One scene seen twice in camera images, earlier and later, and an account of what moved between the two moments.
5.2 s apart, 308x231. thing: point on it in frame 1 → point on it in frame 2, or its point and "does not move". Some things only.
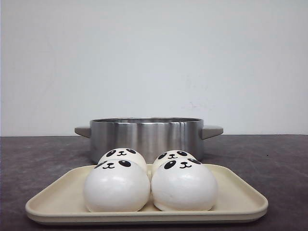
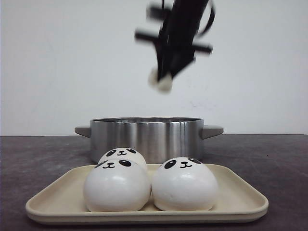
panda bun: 173,154 → 164,84
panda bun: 123,153 does not move
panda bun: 180,184 does not move
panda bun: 117,186 does not move
